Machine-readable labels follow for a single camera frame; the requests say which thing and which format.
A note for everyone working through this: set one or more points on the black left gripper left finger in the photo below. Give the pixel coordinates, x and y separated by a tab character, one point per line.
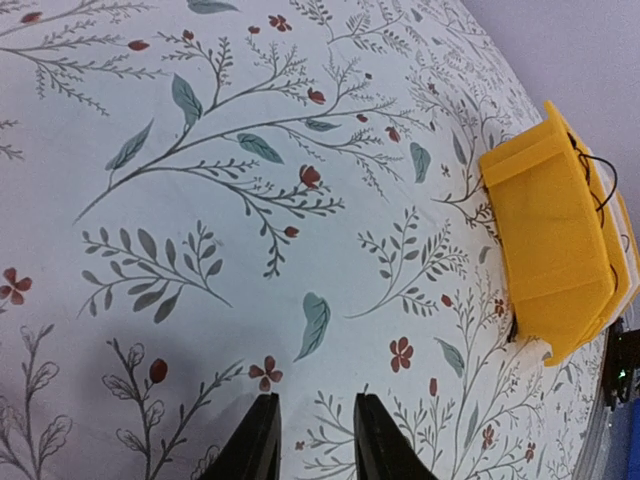
253	450

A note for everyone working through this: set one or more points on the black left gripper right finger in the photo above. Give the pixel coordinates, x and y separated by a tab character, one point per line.
381	450

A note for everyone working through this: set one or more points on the floral patterned table cloth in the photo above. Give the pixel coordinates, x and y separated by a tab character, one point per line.
205	201

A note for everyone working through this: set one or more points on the yellow bin nearest centre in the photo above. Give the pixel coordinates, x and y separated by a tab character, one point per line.
557	268

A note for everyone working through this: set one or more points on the translucent white bin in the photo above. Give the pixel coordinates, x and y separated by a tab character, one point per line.
619	240

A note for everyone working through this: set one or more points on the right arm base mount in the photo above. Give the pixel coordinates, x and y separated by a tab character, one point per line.
621	362

